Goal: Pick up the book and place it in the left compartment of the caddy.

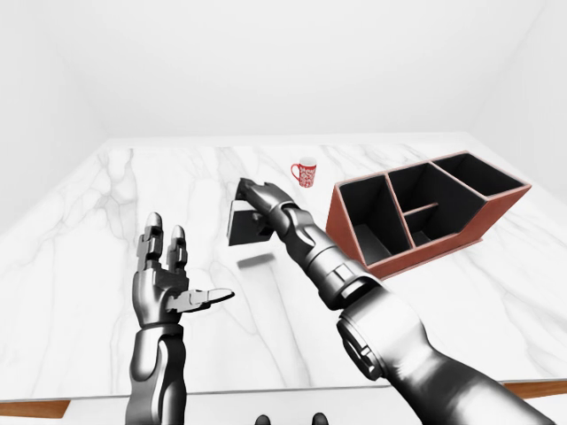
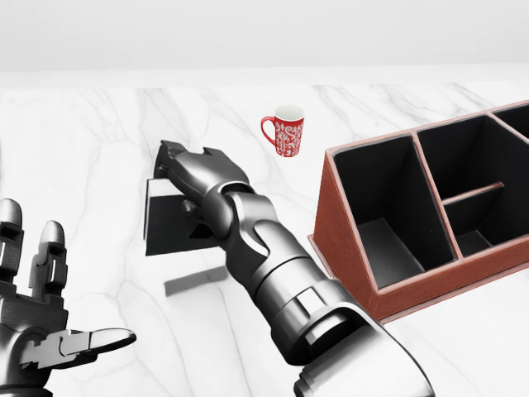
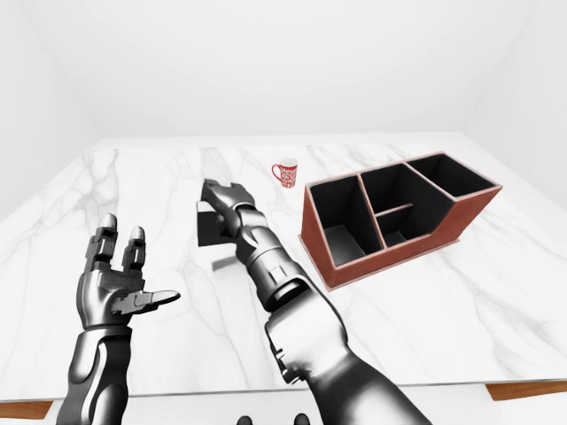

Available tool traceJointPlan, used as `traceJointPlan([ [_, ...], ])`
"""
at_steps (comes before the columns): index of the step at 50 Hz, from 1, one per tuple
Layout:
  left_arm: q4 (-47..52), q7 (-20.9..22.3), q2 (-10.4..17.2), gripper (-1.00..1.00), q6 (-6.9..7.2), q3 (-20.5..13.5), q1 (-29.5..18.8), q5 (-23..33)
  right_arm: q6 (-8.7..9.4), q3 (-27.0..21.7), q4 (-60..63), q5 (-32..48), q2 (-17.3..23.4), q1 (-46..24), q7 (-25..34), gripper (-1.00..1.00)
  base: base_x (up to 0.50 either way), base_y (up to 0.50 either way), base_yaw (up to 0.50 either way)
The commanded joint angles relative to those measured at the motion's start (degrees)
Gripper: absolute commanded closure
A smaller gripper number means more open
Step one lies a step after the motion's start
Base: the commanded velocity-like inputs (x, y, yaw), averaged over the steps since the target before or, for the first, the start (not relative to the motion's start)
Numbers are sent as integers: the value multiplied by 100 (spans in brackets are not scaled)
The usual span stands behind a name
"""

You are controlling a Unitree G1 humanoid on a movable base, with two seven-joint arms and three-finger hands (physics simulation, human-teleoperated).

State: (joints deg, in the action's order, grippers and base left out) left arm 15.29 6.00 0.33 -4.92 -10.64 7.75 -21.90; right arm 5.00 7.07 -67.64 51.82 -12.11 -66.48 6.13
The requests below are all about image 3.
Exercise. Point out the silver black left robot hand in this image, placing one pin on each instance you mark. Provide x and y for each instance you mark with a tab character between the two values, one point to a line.
99	294

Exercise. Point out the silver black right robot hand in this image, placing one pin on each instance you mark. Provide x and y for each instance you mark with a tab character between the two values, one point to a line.
250	221

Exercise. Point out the black book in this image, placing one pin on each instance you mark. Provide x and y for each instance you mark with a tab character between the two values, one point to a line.
206	228

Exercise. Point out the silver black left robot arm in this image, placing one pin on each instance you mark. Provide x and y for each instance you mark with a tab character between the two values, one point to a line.
90	380

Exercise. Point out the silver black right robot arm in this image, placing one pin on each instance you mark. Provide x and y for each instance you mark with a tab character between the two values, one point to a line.
319	341

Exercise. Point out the red-brown desk caddy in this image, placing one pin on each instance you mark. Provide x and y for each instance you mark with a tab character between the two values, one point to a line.
398	261

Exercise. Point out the red white patterned mug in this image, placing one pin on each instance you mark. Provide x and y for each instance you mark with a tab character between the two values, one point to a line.
289	176

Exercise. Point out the brown wooden table support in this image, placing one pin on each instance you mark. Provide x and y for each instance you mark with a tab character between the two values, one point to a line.
527	390
24	409

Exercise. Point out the small dark rounded shape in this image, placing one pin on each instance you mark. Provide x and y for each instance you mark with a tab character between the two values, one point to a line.
244	420
301	419

